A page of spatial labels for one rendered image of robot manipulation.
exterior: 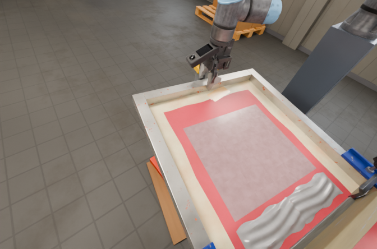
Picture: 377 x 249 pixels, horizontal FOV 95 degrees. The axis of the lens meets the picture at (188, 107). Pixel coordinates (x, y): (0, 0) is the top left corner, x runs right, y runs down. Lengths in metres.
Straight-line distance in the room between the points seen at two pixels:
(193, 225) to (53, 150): 1.54
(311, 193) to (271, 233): 0.18
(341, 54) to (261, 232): 0.85
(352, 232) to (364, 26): 0.81
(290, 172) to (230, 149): 0.19
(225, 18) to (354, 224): 0.58
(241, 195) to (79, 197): 1.26
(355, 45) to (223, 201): 0.87
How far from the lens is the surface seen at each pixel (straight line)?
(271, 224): 0.56
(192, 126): 0.61
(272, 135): 0.70
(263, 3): 0.62
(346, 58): 1.09
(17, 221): 1.71
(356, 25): 1.09
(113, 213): 1.50
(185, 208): 0.46
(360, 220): 0.57
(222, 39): 0.61
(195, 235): 0.46
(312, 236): 0.57
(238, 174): 0.57
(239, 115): 0.70
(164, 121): 0.61
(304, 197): 0.63
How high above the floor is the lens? 1.44
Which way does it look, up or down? 47 degrees down
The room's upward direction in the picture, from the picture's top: 12 degrees clockwise
